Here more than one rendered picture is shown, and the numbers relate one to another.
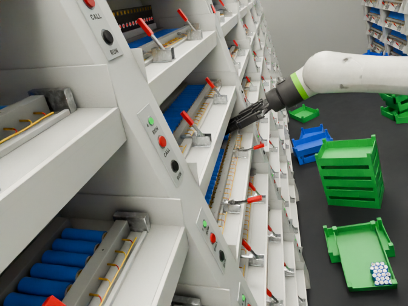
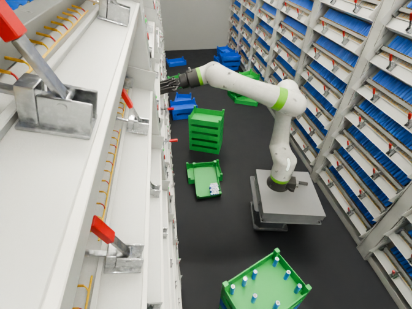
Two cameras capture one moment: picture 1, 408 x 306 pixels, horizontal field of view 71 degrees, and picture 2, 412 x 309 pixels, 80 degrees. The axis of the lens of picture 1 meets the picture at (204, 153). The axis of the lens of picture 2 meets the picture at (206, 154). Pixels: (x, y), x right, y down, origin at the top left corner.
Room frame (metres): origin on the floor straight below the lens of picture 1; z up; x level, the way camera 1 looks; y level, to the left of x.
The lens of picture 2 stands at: (-0.21, 0.26, 1.60)
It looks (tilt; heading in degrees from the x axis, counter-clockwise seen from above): 41 degrees down; 328
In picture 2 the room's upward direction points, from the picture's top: 1 degrees clockwise
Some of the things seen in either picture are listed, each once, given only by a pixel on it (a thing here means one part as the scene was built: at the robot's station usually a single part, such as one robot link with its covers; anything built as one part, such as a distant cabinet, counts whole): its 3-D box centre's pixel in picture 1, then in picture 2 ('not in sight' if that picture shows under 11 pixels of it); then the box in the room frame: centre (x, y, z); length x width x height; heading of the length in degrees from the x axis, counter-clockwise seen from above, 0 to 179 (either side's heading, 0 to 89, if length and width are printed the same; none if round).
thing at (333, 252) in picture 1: (356, 240); (203, 171); (1.11, -0.55, 0.04); 0.30 x 0.20 x 0.08; 67
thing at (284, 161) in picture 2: not in sight; (282, 165); (0.48, -0.75, 0.53); 0.16 x 0.13 x 0.19; 147
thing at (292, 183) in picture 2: not in sight; (287, 181); (0.43, -0.78, 0.40); 0.26 x 0.15 x 0.06; 47
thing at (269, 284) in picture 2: not in sight; (265, 289); (-0.01, -0.16, 0.52); 0.30 x 0.20 x 0.08; 89
